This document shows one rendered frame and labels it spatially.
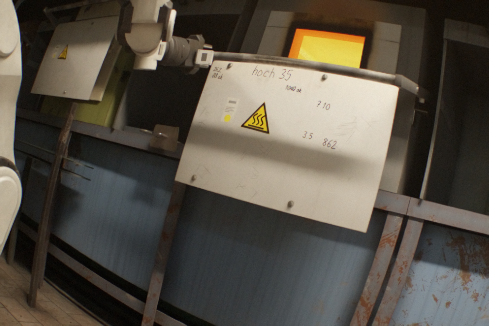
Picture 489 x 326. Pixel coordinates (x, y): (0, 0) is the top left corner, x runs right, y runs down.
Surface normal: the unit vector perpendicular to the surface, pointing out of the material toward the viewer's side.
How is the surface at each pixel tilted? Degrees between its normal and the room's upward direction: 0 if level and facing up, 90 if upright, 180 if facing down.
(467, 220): 90
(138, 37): 144
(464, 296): 90
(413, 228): 90
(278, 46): 90
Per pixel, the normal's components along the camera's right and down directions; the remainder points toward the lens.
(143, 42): 0.04, 0.80
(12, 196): 0.89, 0.23
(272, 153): -0.49, -0.22
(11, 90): 0.73, 0.62
